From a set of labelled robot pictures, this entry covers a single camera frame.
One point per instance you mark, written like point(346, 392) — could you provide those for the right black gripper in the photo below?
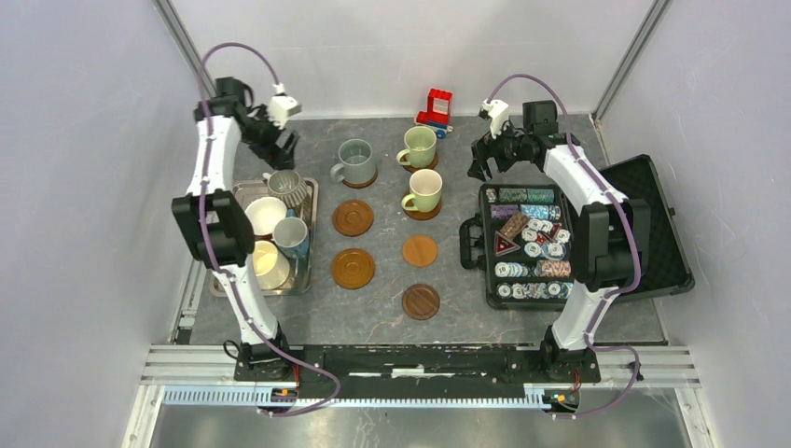
point(485, 147)

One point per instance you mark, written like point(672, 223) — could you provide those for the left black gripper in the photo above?
point(280, 159)

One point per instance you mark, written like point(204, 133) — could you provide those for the grey ribbed mug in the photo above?
point(287, 186)

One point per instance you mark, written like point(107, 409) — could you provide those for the white bowl mug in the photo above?
point(264, 214)

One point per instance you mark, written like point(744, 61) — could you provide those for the grey-green mug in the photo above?
point(356, 164)

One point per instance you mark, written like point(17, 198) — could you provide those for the blue white mug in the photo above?
point(292, 237)

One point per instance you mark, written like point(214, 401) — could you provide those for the light green mug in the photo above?
point(424, 194)

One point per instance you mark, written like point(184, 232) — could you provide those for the metal tray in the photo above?
point(300, 276)

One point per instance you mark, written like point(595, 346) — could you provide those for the light wooden coaster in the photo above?
point(419, 250)

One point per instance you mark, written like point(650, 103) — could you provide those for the dark wooden coaster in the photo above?
point(420, 302)

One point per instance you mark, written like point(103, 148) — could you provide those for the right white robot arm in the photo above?
point(611, 233)

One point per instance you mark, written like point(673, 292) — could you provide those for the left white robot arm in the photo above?
point(214, 226)

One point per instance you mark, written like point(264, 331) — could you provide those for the red toy truck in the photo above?
point(437, 113)

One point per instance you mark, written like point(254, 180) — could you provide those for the black poker chip case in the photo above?
point(531, 243)

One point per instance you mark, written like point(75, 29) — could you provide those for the cream ribbed mug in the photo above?
point(270, 265)

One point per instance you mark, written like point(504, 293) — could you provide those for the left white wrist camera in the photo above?
point(282, 107)

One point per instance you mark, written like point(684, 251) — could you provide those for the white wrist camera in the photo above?
point(496, 112)
point(282, 107)

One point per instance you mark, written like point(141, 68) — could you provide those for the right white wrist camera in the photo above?
point(496, 112)

